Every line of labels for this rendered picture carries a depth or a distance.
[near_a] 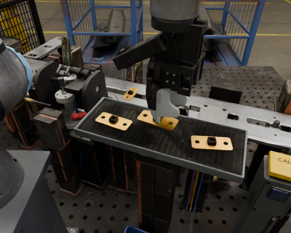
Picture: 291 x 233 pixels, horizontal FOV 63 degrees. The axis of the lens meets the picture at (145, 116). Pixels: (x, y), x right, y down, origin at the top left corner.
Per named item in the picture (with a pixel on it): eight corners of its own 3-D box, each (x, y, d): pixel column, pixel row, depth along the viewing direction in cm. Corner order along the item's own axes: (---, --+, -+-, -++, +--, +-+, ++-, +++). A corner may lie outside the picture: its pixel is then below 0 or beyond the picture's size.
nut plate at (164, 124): (178, 120, 51) (179, 116, 50) (172, 131, 48) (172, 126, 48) (144, 110, 54) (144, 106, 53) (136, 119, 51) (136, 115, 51)
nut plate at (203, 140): (229, 138, 52) (230, 134, 51) (233, 151, 49) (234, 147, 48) (190, 136, 53) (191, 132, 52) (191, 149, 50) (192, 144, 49)
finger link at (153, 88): (152, 114, 44) (154, 70, 39) (144, 112, 45) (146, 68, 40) (162, 102, 48) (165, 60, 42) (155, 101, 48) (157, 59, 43)
